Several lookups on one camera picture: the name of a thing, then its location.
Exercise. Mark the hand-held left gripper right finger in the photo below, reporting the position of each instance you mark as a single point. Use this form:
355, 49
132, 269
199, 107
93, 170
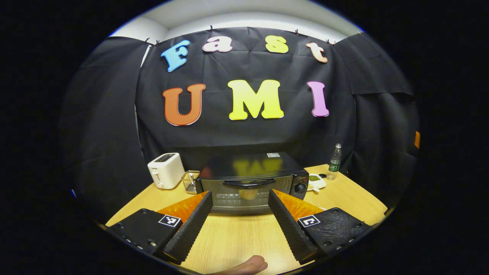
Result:
292, 231

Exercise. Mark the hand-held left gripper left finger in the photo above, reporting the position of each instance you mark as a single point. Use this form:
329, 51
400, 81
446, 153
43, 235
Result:
189, 231

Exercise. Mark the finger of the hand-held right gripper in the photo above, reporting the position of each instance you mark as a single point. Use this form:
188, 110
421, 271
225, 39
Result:
417, 139

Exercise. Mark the round yellow pastry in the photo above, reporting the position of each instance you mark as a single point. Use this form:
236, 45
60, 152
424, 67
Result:
248, 194

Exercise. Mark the black electric oven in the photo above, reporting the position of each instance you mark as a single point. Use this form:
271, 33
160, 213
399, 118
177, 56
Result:
248, 172

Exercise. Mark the metal mesh utensil holder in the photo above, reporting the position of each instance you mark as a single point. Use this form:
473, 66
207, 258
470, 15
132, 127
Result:
191, 182

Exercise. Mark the white divided dish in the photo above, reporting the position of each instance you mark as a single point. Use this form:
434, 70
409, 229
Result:
316, 182

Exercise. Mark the white toaster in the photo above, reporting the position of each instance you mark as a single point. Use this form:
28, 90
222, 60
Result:
165, 170

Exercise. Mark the clear green-label water bottle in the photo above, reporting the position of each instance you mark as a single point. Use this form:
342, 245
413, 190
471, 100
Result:
334, 164

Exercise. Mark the black backdrop cloth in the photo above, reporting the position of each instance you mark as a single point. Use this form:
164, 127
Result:
114, 114

